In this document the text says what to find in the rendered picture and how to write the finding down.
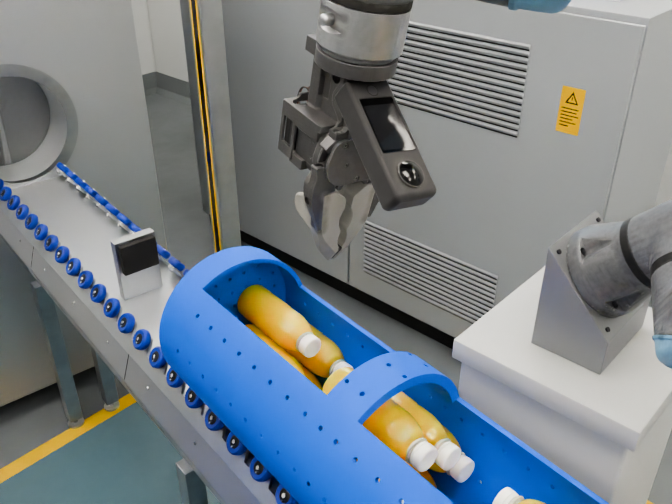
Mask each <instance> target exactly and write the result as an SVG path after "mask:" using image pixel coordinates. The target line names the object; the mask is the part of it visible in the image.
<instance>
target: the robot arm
mask: <svg viewBox="0 0 672 504"><path fill-rule="evenodd" d="M476 1H481V2H485V3H490V4H495V5H500V6H505V7H508V9H509V10H512V11H516V10H518V9H522V10H529V11H536V12H543V13H549V14H554V13H558V12H560V11H562V10H563V9H565V8H566V7H567V6H568V4H569V3H570V2H571V0H476ZM412 5H413V0H321V1H320V8H319V16H318V23H317V30H316V35H315V34H307V38H306V46H305V50H307V51H308V52H310V53H311V54H313V55H314V59H313V67H312V74H311V81H310V86H309V87H306V86H303V87H301V88H300V90H299V92H298V95H297V97H292V98H285V99H283V107H282V115H281V124H280V132H279V141H278V149H279V150H280V151H281V152H282V153H284V154H285V155H286V156H287V157H288V158H289V161H290V162H291V163H293V164H294V165H295V166H296V167H297V168H298V169H299V170H304V169H308V170H310V173H309V174H308V175H307V177H306V179H305V181H304V187H303V192H298V193H297V194H296V196H295V206H296V209H297V211H298V213H299V214H300V215H301V217H302V218H303V220H304V221H305V222H306V224H307V225H308V227H309V228H310V229H311V231H312V235H313V239H314V241H315V244H316V247H317V249H318V250H319V252H320V253H321V254H322V255H323V256H324V257H325V258H326V259H327V260H330V259H335V258H336V257H337V256H338V255H339V254H340V253H341V252H342V251H343V250H344V249H345V248H346V247H347V246H348V245H349V243H350V242H351V241H352V240H353V238H354V237H355V236H356V235H357V234H358V232H359V231H360V230H361V228H362V227H363V225H364V223H365V222H366V220H367V217H370V216H371V215H372V213H373V211H374V209H375V207H376V206H377V204H378V202H380V204H381V207H382V208H383V209H384V210H385V211H393V210H398V209H403V208H409V207H414V206H419V205H423V204H425V203H426V202H427V201H428V200H430V199H431V198H432V197H433V196H434V195H435V194H436V191H437V189H436V186H435V184H434V182H433V180H432V178H431V175H430V173H429V171H428V169H427V167H426V165H425V162H424V160H423V158H422V156H421V154H420V151H419V149H418V147H417V145H416V143H415V141H414V138H413V136H412V134H411V132H410V130H409V127H408V125H407V123H406V121H405V119H404V117H403V114H402V112H401V110H400V108H399V106H398V103H397V101H396V99H395V97H394V95H393V93H392V90H391V88H390V86H389V84H388V82H387V80H388V79H390V78H392V77H393V76H394V75H395V73H396V68H397V63H398V57H399V56H400V55H402V52H403V48H404V43H405V39H406V34H407V29H408V25H409V20H410V15H411V11H412ZM303 88H306V89H307V90H308V91H307V92H301V91H302V89H303ZM300 101H307V103H301V104H300ZM294 103H295V104H294ZM296 103H297V104H296ZM298 103H299V104H298ZM286 117H287V120H286ZM285 122H286V128H285ZM284 131H285V137H284ZM566 257H567V265H568V269H569V273H570V276H571V278H572V281H573V283H574V285H575V287H576V289H577V291H578V292H579V294H580V295H581V297H582V298H583V299H584V300H585V302H586V303H587V304H588V305H589V306H590V307H591V308H592V309H594V310H595V311H596V312H598V313H599V314H601V315H603V316H606V317H611V318H615V317H619V316H622V315H625V314H628V313H630V312H632V311H634V310H635V309H636V308H637V307H639V306H640V305H641V304H642V303H644V302H645V301H646V300H647V299H648V298H650V297H651V296H652V312H653V330H654V335H653V336H652V340H653V341H654V344H655V353H656V357H657V358H658V360H659V361H660V362H661V363H662V364H664V365H665V366H666V367H668V368H671V369H672V199H670V200H668V201H666V202H664V203H661V204H659V205H657V206H655V207H653V208H651V209H648V210H646V211H644V212H642V213H640V214H638V215H636V216H633V217H631V218H629V219H627V220H625V221H619V222H610V223H600V224H592V225H588V226H586V227H584V228H582V229H579V230H577V231H576V232H574V233H573V234H572V235H571V237H570V239H569V241H568V244H567V251H566Z"/></svg>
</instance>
